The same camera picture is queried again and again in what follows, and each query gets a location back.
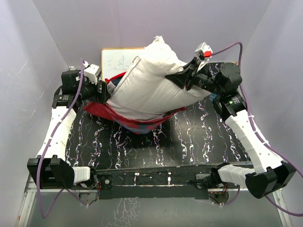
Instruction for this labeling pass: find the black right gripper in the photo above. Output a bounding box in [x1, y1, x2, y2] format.
[167, 57, 224, 96]

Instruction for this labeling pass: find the white pillow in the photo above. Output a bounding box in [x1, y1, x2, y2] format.
[107, 36, 210, 120]

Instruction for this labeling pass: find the red patterned pillowcase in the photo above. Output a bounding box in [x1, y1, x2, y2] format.
[83, 72, 187, 135]

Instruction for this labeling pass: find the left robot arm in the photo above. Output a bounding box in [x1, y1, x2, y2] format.
[27, 64, 107, 189]

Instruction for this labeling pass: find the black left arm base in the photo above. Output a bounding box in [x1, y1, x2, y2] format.
[69, 174, 113, 207]

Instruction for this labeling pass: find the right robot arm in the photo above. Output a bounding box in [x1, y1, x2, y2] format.
[166, 57, 296, 199]

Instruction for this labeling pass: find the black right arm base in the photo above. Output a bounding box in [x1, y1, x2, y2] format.
[186, 174, 241, 205]

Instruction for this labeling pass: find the blue white sticker label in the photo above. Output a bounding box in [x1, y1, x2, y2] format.
[210, 94, 216, 101]

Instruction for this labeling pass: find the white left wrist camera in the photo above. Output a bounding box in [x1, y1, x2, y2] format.
[84, 64, 101, 84]

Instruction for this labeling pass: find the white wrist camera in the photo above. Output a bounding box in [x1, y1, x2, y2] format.
[84, 64, 101, 84]
[195, 42, 213, 71]

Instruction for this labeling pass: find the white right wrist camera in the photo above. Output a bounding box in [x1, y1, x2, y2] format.
[195, 42, 213, 71]

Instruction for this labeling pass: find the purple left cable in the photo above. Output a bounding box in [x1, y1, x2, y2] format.
[36, 58, 87, 218]

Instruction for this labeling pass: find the purple cable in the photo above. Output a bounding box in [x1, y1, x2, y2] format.
[36, 58, 87, 218]
[210, 42, 303, 217]

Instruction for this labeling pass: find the aluminium table frame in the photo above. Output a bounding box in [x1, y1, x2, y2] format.
[16, 62, 293, 227]

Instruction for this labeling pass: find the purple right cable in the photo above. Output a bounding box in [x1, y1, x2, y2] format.
[210, 42, 303, 217]

